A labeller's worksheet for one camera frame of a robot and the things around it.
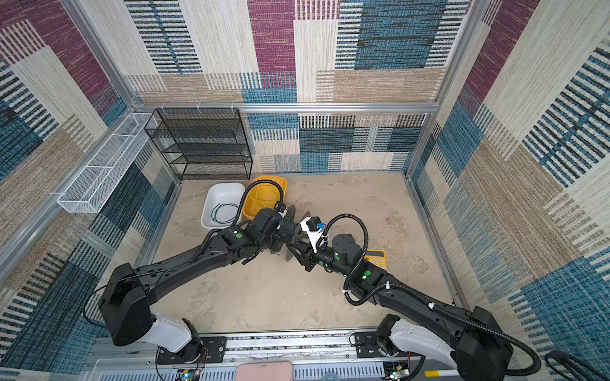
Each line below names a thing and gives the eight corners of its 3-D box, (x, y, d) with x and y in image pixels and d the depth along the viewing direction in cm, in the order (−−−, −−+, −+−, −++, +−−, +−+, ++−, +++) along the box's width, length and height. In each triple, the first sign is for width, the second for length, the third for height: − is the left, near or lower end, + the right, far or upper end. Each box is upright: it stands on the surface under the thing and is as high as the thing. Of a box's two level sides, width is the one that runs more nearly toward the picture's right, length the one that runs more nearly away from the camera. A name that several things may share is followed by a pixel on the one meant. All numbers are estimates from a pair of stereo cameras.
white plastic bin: (200, 232, 103) (195, 224, 98) (214, 192, 117) (209, 183, 112) (238, 232, 103) (234, 223, 98) (247, 191, 117) (244, 182, 112)
